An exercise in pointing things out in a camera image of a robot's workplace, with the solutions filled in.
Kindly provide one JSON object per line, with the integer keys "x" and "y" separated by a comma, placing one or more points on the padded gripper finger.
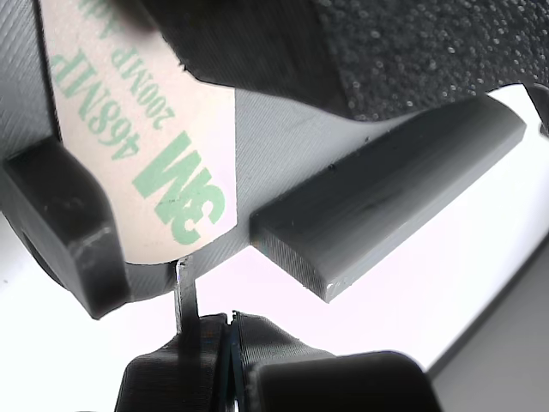
{"x": 321, "y": 382}

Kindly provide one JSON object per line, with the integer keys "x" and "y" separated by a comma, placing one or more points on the bladed gripper finger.
{"x": 171, "y": 377}

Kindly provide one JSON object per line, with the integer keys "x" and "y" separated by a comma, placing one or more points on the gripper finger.
{"x": 386, "y": 51}

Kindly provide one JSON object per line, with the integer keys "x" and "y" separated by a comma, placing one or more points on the tape strip with 3M liner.
{"x": 128, "y": 107}

